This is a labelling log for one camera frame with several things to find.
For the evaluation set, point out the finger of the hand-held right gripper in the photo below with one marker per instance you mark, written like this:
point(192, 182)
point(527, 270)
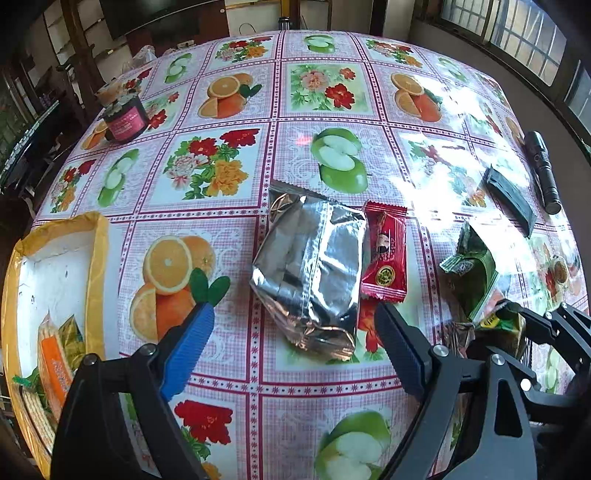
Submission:
point(535, 323)
point(554, 402)

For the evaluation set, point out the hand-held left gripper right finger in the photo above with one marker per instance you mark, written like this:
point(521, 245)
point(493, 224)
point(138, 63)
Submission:
point(404, 353)

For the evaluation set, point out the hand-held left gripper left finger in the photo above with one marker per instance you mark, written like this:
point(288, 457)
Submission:
point(189, 344)

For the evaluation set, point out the yellow snack packet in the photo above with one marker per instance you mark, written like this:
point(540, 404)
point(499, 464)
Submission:
point(501, 330)

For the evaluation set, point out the large silver foil packet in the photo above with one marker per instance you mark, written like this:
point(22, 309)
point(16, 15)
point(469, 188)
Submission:
point(309, 272)

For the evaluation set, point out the orange cracker packet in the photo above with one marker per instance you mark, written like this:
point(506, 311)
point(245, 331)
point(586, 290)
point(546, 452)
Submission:
point(55, 369)

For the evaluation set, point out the white box with yellow rim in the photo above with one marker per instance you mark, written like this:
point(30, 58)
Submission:
point(55, 267)

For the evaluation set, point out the small silver foil packet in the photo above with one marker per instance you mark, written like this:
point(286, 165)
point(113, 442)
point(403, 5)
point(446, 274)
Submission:
point(458, 334)

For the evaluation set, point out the green and white snack packet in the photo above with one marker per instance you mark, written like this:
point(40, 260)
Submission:
point(473, 272)

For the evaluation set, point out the red snack packet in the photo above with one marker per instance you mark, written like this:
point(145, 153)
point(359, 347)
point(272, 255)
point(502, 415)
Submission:
point(385, 254)

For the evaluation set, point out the flat blackish green packet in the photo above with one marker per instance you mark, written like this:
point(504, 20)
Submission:
point(510, 201)

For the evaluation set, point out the black flashlight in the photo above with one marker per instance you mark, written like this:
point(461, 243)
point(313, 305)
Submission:
point(543, 173)

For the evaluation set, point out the fruit and flower print tablecloth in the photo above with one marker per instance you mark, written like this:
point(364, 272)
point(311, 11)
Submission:
point(323, 152)

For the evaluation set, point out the dark jar with pink label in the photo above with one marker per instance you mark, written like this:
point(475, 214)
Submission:
point(124, 122)

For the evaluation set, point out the black television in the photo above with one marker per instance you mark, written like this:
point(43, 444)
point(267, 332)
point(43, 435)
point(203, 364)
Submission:
point(152, 18)

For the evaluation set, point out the window with metal frame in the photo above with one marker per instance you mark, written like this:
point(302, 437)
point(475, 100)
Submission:
point(517, 32)

